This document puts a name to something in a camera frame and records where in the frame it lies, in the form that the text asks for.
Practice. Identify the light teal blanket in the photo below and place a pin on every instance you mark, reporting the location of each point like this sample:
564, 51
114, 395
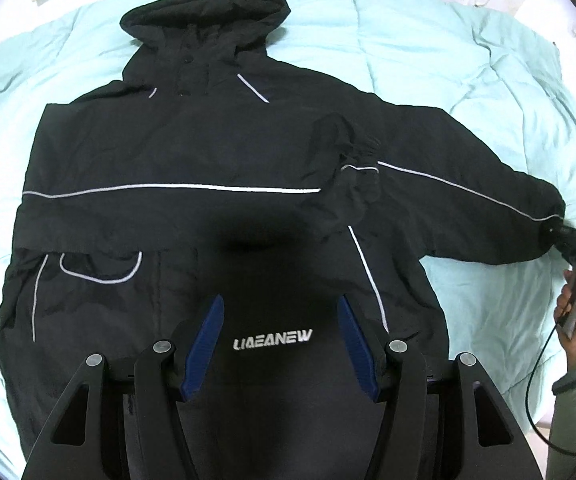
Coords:
417, 70

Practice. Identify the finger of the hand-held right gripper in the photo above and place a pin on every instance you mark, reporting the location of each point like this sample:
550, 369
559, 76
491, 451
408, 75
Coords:
553, 232

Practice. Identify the black hooded jacket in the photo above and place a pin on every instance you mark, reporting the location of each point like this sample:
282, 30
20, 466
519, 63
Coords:
208, 200

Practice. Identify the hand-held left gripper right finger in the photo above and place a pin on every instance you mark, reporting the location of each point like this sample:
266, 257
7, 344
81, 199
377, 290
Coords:
360, 345

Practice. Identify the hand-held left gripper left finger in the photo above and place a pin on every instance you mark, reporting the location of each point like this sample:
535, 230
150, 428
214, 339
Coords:
203, 345

